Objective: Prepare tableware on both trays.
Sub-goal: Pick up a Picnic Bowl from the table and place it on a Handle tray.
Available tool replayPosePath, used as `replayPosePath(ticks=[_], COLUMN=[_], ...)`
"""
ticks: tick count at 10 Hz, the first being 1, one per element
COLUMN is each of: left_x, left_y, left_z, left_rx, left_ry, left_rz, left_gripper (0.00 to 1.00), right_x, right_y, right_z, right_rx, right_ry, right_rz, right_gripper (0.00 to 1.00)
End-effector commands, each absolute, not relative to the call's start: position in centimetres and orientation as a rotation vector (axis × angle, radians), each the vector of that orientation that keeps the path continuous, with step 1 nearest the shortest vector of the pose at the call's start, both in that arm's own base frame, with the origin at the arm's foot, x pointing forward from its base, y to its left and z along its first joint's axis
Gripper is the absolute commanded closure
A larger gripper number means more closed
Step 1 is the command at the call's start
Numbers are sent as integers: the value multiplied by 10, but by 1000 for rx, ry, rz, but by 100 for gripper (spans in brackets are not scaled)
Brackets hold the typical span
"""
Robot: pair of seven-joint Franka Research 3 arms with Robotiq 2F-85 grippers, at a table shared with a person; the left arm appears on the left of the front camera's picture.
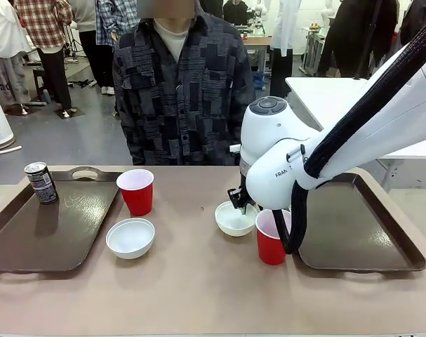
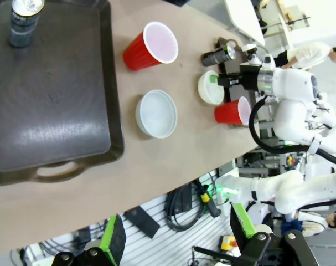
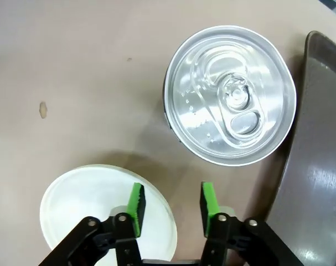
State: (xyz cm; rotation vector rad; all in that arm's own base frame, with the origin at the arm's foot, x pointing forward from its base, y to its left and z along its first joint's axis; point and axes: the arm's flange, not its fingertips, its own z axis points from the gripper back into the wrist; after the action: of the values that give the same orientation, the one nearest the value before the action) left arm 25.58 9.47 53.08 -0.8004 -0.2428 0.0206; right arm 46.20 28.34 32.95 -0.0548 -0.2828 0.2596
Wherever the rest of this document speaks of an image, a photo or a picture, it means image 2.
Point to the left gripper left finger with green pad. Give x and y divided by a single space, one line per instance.
112 238

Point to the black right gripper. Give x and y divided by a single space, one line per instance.
249 79

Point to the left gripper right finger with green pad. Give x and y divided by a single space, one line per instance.
243 224

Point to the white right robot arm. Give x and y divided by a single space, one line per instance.
292 110

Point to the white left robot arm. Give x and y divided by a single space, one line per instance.
281 189

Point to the white ceramic bowl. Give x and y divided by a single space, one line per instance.
209 91
156 113

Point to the black soda can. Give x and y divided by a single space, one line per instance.
216 56
22 26

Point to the yellow emergency stop box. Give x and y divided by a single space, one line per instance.
227 243

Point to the red plastic cup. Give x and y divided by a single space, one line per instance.
141 52
230 112

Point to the flat black box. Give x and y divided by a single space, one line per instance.
142 221

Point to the white desk top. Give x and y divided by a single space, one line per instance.
245 19

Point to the person in white jacket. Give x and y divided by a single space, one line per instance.
314 224

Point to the person in white shirt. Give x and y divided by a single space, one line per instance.
309 56

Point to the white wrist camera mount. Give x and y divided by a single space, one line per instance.
255 55

